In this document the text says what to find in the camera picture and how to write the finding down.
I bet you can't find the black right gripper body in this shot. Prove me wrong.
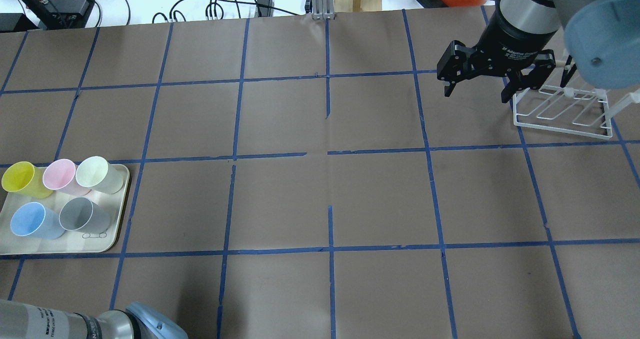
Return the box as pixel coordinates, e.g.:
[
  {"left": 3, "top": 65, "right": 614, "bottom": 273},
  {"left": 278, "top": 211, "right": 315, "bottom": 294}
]
[{"left": 468, "top": 9, "right": 556, "bottom": 80}]

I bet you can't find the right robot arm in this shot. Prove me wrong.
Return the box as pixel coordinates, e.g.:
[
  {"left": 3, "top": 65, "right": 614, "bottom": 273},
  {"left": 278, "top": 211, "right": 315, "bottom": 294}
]
[{"left": 436, "top": 0, "right": 640, "bottom": 104}]

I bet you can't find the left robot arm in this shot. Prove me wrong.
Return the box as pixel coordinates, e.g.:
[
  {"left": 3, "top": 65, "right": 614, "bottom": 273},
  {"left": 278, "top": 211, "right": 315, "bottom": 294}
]
[{"left": 0, "top": 300, "right": 188, "bottom": 339}]

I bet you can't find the pale green plastic cup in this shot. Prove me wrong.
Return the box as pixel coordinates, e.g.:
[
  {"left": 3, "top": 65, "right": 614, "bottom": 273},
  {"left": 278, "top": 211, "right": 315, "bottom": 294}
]
[{"left": 75, "top": 156, "right": 125, "bottom": 194}]

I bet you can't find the grey plastic cup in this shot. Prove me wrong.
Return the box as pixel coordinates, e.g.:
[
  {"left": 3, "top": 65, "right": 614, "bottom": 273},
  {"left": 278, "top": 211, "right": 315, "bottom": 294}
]
[{"left": 59, "top": 197, "right": 111, "bottom": 234}]

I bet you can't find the pink plastic cup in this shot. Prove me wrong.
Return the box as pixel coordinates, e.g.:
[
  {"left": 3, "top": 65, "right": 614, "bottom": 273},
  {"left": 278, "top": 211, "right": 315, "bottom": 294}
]
[{"left": 42, "top": 158, "right": 91, "bottom": 197}]

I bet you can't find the yellow plastic cup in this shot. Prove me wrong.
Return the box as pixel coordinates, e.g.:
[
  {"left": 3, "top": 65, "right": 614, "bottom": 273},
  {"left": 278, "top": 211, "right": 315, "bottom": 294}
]
[{"left": 1, "top": 161, "right": 54, "bottom": 199}]

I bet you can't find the blue plastic cup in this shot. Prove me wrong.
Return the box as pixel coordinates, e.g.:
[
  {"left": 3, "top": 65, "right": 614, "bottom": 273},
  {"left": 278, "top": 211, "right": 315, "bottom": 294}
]
[{"left": 10, "top": 202, "right": 66, "bottom": 240}]

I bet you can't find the wooden stand base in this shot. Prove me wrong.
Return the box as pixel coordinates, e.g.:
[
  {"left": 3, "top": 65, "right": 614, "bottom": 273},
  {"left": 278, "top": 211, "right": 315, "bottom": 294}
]
[{"left": 333, "top": 0, "right": 382, "bottom": 13}]

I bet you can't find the white wire cup rack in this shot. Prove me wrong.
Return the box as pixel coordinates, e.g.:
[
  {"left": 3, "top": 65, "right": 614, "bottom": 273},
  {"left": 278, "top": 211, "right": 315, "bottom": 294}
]
[{"left": 513, "top": 54, "right": 640, "bottom": 140}]

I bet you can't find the black cable bundle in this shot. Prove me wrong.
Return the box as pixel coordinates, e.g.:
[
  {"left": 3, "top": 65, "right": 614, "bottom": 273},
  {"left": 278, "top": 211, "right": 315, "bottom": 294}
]
[{"left": 152, "top": 0, "right": 301, "bottom": 24}]

